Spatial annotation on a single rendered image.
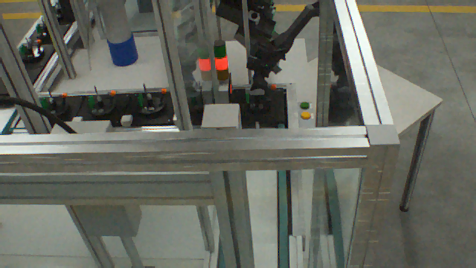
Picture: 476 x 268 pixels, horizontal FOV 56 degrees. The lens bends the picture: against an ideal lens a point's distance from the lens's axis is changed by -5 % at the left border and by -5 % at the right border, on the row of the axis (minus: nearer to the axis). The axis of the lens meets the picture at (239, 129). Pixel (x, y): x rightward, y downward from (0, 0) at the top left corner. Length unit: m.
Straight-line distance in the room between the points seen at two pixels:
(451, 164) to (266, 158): 2.94
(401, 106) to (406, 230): 0.88
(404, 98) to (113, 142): 2.02
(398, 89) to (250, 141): 2.03
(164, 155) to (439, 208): 2.71
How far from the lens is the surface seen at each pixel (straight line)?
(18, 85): 1.21
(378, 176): 0.51
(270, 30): 2.24
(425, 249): 2.88
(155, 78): 2.61
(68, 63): 2.74
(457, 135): 3.61
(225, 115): 0.77
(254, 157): 0.46
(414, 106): 2.38
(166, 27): 1.05
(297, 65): 2.58
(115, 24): 2.65
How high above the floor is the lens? 2.31
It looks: 42 degrees down
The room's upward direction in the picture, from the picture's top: 6 degrees counter-clockwise
